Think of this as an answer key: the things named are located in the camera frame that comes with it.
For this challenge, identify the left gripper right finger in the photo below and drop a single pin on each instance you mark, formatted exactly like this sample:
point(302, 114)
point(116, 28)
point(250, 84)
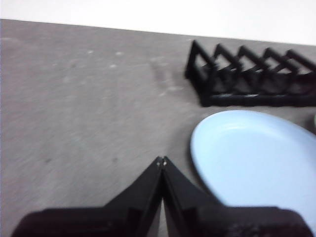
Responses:
point(197, 219)

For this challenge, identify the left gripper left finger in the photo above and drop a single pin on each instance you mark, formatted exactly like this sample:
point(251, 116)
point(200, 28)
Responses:
point(118, 219)

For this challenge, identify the blue plate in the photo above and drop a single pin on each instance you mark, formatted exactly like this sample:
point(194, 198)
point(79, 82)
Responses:
point(259, 160)

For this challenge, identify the green plate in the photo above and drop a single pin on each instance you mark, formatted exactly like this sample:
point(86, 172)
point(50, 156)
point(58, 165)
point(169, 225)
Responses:
point(315, 120)

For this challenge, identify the black plate rack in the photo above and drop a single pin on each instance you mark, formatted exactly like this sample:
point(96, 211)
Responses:
point(222, 98)

